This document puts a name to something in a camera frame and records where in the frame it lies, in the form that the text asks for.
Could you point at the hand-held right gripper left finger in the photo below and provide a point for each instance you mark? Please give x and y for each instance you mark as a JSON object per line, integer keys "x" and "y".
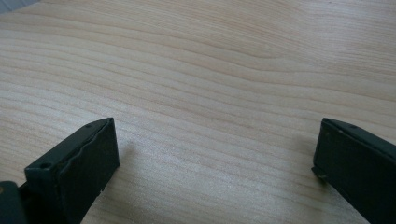
{"x": 71, "y": 174}

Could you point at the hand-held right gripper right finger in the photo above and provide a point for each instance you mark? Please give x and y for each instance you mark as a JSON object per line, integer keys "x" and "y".
{"x": 358, "y": 174}

